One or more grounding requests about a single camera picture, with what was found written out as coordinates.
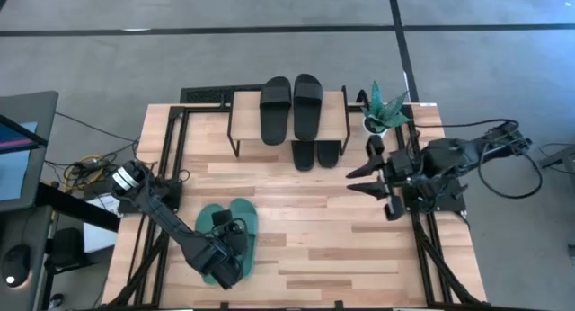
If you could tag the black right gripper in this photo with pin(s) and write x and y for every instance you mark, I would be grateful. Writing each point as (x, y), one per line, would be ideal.
(397, 185)

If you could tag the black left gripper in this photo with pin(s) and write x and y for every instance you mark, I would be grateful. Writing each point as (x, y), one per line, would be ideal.
(221, 217)

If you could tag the green rubber slide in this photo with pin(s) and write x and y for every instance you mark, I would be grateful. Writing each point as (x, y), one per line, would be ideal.
(249, 212)
(204, 221)

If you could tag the black rubber slide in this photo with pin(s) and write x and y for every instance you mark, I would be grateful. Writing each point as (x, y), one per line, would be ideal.
(329, 156)
(307, 118)
(303, 158)
(275, 118)

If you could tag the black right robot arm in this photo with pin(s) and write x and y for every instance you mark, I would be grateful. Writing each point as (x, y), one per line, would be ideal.
(449, 156)

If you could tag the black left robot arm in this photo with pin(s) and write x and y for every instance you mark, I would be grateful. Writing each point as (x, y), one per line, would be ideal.
(170, 221)

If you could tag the white plant pot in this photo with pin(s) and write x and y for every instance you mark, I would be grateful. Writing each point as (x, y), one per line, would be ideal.
(376, 134)

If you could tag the green snake plant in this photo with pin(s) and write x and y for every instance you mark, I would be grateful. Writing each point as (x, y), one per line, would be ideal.
(382, 115)

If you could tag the white box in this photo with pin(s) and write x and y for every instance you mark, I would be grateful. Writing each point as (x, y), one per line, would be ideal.
(101, 239)

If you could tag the black perforated panel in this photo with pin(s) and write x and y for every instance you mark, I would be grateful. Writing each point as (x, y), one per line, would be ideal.
(202, 95)

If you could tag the black metal bar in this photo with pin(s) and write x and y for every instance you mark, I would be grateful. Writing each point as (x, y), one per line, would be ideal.
(76, 207)

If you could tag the black floor stand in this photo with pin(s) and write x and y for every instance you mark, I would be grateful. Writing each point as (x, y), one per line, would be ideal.
(557, 160)

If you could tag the small black round object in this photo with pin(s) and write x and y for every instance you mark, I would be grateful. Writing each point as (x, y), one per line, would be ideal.
(56, 300)

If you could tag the black desk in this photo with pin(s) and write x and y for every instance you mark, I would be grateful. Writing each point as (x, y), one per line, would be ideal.
(22, 225)

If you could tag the black computer mouse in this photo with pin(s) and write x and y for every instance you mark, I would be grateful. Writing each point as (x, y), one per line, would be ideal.
(17, 261)

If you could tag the dark computer monitor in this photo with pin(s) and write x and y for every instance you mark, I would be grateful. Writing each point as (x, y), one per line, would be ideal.
(27, 109)

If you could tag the wooden shelf with black frame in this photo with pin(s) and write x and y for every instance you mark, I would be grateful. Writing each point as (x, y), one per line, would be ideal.
(245, 118)

